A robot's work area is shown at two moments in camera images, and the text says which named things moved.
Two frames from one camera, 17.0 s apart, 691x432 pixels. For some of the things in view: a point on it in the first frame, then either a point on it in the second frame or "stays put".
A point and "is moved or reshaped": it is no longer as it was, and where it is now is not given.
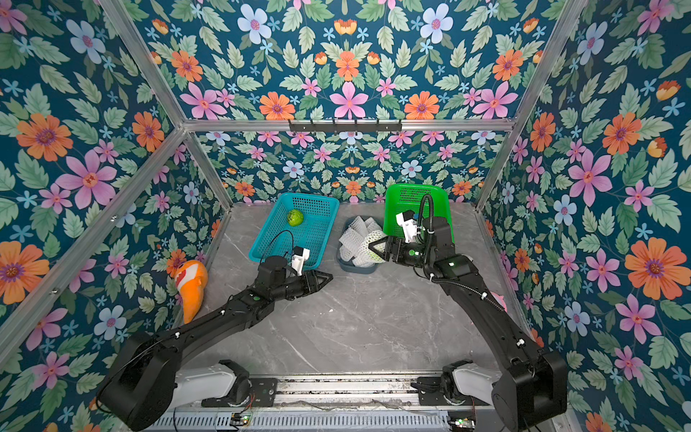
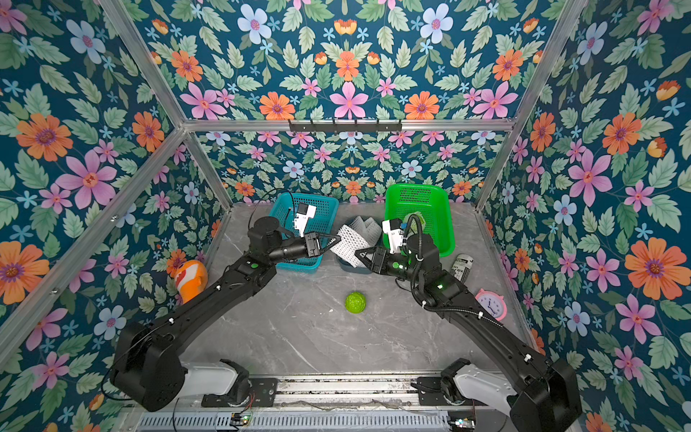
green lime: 295,218 is moved or reshaped
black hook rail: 345,127 stays put
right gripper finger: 372,244 -> 363,253
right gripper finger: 379,252 -> 362,256
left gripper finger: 328,278 -> 325,248
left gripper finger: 319,274 -> 337,238
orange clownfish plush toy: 191,277 stays put
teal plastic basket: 278,238 stays put
